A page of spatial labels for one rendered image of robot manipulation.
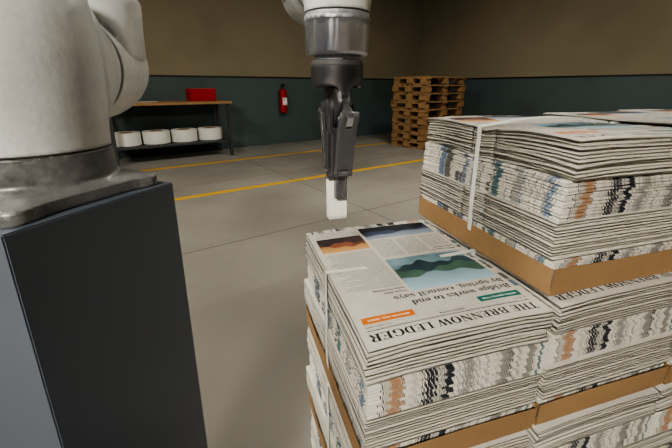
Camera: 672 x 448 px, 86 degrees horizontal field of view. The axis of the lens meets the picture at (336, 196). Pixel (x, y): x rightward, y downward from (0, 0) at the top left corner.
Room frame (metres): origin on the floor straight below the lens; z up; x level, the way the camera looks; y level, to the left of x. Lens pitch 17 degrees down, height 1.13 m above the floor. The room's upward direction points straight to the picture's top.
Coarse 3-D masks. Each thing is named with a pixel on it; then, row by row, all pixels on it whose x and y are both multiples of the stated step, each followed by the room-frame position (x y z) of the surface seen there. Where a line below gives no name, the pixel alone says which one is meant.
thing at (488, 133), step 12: (588, 120) 0.75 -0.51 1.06; (492, 132) 0.62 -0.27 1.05; (480, 144) 0.64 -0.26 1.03; (492, 144) 0.62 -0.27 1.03; (480, 156) 0.64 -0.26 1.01; (492, 156) 0.61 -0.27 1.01; (468, 168) 0.66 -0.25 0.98; (480, 168) 0.63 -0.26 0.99; (468, 180) 0.66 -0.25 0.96; (480, 180) 0.63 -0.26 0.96; (468, 192) 0.65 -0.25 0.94; (480, 192) 0.62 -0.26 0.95; (468, 204) 0.65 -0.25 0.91; (480, 204) 0.62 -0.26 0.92; (480, 216) 0.61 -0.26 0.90; (480, 228) 0.61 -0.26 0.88
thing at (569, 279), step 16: (480, 240) 0.60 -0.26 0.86; (496, 240) 0.57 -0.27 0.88; (496, 256) 0.56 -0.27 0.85; (512, 256) 0.53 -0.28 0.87; (528, 256) 0.50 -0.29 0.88; (640, 256) 0.50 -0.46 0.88; (656, 256) 0.52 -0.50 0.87; (512, 272) 0.53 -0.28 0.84; (528, 272) 0.50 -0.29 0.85; (544, 272) 0.47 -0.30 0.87; (560, 272) 0.46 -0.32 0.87; (576, 272) 0.47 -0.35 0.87; (592, 272) 0.48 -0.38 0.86; (608, 272) 0.49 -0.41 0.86; (624, 272) 0.50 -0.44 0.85; (640, 272) 0.51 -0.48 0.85; (656, 272) 0.52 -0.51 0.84; (544, 288) 0.47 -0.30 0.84; (560, 288) 0.46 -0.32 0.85; (576, 288) 0.47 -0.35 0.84
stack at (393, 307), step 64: (320, 256) 0.60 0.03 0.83; (384, 256) 0.60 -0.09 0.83; (448, 256) 0.60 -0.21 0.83; (320, 320) 0.58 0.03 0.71; (384, 320) 0.41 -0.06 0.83; (448, 320) 0.41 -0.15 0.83; (512, 320) 0.42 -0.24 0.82; (576, 320) 0.46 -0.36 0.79; (640, 320) 0.51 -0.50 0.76; (320, 384) 0.62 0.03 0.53; (384, 384) 0.37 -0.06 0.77; (448, 384) 0.39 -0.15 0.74; (512, 384) 0.43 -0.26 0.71; (576, 384) 0.47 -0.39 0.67
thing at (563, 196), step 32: (512, 128) 0.60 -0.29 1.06; (544, 128) 0.59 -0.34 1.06; (576, 128) 0.57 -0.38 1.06; (608, 128) 0.58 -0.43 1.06; (640, 128) 0.59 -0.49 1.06; (512, 160) 0.57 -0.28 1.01; (544, 160) 0.51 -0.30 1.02; (576, 160) 0.46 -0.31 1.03; (608, 160) 0.47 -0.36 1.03; (640, 160) 0.49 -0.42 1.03; (512, 192) 0.55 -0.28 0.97; (544, 192) 0.50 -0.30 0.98; (576, 192) 0.47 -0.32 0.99; (608, 192) 0.49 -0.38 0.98; (640, 192) 0.51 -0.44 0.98; (512, 224) 0.54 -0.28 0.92; (544, 224) 0.48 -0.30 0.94; (576, 224) 0.48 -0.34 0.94; (608, 224) 0.49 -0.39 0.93; (640, 224) 0.51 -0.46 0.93; (544, 256) 0.48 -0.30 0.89; (576, 256) 0.48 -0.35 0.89; (608, 256) 0.49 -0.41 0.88
